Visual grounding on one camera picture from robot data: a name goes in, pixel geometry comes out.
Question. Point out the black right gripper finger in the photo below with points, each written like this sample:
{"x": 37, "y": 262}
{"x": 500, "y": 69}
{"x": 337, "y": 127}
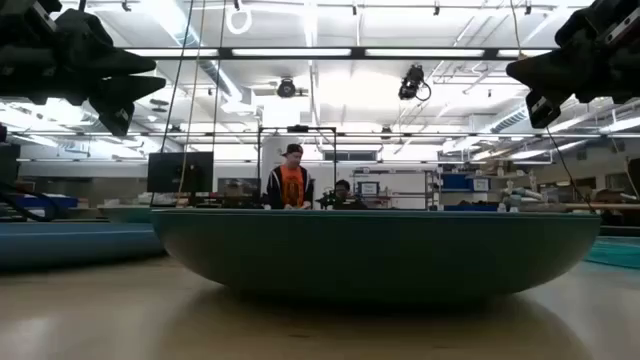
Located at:
{"x": 544, "y": 107}
{"x": 560, "y": 70}

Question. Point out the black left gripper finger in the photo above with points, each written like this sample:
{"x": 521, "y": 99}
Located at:
{"x": 95, "y": 50}
{"x": 120, "y": 100}

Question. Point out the large dark green plate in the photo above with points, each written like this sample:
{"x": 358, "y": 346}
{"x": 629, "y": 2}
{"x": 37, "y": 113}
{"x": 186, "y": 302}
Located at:
{"x": 375, "y": 250}

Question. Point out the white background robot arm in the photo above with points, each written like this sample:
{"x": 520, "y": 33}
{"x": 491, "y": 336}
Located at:
{"x": 520, "y": 195}

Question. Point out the black background robot arm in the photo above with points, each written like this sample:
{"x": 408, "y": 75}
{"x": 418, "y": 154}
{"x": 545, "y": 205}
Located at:
{"x": 327, "y": 199}

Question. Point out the black computer monitor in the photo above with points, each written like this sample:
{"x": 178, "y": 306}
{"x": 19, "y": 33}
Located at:
{"x": 180, "y": 172}

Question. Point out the blue storage bin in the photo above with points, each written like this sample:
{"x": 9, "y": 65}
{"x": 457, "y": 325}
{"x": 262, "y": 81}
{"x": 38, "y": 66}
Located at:
{"x": 454, "y": 181}

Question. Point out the large blue plate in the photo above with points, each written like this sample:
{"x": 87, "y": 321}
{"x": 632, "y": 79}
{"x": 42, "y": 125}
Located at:
{"x": 70, "y": 242}

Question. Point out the cyan translucent plate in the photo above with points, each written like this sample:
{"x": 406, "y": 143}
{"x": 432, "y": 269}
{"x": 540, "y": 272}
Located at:
{"x": 617, "y": 252}

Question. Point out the person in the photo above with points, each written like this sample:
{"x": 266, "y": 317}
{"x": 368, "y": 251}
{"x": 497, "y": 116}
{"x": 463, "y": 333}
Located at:
{"x": 344, "y": 192}
{"x": 291, "y": 185}

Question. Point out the small white sign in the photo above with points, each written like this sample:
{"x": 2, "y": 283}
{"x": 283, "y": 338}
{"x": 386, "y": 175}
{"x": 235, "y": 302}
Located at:
{"x": 369, "y": 188}

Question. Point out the black overhead light bar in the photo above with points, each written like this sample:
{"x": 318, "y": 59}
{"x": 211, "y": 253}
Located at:
{"x": 350, "y": 52}

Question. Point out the black ceiling camera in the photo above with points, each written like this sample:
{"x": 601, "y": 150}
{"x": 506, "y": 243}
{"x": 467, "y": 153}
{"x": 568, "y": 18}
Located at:
{"x": 286, "y": 88}
{"x": 412, "y": 82}

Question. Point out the black background station frame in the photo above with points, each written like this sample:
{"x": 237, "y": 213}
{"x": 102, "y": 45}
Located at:
{"x": 259, "y": 165}

